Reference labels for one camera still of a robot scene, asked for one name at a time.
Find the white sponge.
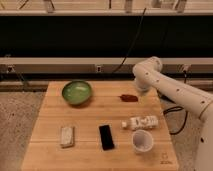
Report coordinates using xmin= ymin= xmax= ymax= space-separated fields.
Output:
xmin=60 ymin=126 xmax=74 ymax=148

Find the black hanging cable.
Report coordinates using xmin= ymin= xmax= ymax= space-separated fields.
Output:
xmin=111 ymin=7 xmax=148 ymax=74

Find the white wall outlet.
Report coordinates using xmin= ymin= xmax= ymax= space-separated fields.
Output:
xmin=97 ymin=66 xmax=102 ymax=73

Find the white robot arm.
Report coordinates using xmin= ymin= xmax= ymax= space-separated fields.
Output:
xmin=132 ymin=56 xmax=213 ymax=171

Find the white plastic bottle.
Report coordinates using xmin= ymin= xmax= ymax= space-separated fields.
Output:
xmin=121 ymin=115 xmax=159 ymax=131

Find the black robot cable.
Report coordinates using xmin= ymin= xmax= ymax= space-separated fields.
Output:
xmin=162 ymin=105 xmax=189 ymax=136

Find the wooden cutting board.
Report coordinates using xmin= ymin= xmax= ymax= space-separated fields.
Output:
xmin=21 ymin=81 xmax=179 ymax=171

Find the white paper cup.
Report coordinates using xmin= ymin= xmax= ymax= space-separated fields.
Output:
xmin=132 ymin=130 xmax=154 ymax=154

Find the dark red pepper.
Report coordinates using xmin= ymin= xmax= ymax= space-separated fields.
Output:
xmin=119 ymin=94 xmax=138 ymax=102

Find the black rectangular phone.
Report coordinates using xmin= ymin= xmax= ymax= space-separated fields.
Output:
xmin=99 ymin=125 xmax=114 ymax=150

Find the green bowl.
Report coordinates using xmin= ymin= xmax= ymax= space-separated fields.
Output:
xmin=62 ymin=80 xmax=92 ymax=105

